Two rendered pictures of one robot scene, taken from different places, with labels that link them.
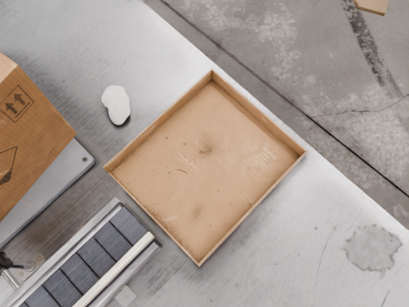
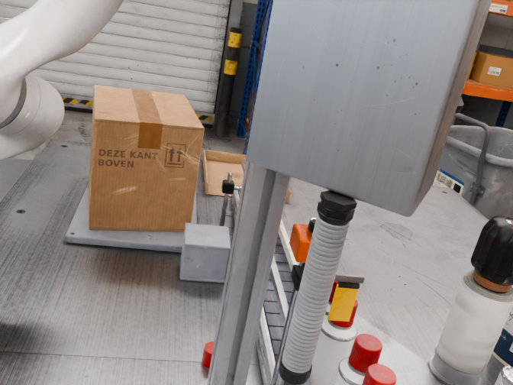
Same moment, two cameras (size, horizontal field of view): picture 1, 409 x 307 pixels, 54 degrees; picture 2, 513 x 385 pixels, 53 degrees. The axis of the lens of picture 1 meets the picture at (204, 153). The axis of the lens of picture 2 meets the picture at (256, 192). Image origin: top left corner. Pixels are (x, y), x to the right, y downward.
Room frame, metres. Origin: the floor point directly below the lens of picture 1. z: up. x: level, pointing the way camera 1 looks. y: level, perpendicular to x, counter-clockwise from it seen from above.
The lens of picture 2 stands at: (-0.72, 1.29, 1.46)
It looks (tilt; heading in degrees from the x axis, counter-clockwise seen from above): 22 degrees down; 304
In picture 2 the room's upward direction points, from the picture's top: 11 degrees clockwise
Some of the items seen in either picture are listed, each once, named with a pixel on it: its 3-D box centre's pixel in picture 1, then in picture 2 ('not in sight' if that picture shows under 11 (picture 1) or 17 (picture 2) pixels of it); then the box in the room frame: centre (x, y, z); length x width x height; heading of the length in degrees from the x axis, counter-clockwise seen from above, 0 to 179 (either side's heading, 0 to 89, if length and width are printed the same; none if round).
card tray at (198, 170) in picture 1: (206, 162); (243, 175); (0.22, 0.00, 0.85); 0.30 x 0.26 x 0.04; 135
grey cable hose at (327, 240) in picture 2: not in sight; (314, 292); (-0.53, 0.88, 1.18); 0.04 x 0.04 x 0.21
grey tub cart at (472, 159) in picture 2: not in sight; (482, 189); (-0.12, -2.05, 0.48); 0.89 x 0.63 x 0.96; 66
